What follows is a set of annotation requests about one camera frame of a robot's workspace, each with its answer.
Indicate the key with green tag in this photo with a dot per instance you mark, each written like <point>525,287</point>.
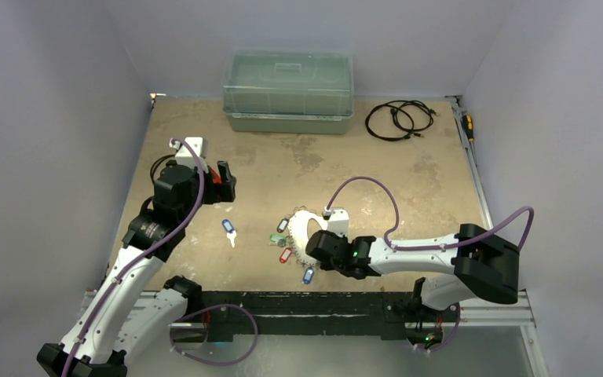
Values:
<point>278,240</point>

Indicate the green plastic storage box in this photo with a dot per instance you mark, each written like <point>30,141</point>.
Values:
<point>288,92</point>

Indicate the key with black tag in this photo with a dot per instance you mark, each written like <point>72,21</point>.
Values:
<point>282,226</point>

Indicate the yellow black screwdriver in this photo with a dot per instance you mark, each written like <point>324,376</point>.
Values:
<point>467,126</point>

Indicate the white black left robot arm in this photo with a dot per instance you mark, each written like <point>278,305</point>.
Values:
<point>105,339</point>

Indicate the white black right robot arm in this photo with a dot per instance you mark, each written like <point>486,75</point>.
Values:
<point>472,263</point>

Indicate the red handled adjustable wrench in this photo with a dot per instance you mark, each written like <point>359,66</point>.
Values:
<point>215,177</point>

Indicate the key with red tag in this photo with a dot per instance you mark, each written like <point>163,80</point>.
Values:
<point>285,255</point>

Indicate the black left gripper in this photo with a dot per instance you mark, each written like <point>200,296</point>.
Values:
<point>217,192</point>

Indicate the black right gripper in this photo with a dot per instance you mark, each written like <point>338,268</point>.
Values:
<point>317,245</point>

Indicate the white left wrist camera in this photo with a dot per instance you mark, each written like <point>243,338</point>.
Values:
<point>190,153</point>

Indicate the large metal keyring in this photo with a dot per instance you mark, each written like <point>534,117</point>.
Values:
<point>299,235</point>

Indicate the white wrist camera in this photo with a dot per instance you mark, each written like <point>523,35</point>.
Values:
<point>337,219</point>
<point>190,153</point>

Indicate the black metal base rail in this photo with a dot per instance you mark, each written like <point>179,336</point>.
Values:
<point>386,315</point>

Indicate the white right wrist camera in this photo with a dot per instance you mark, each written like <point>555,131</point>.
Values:
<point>337,219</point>

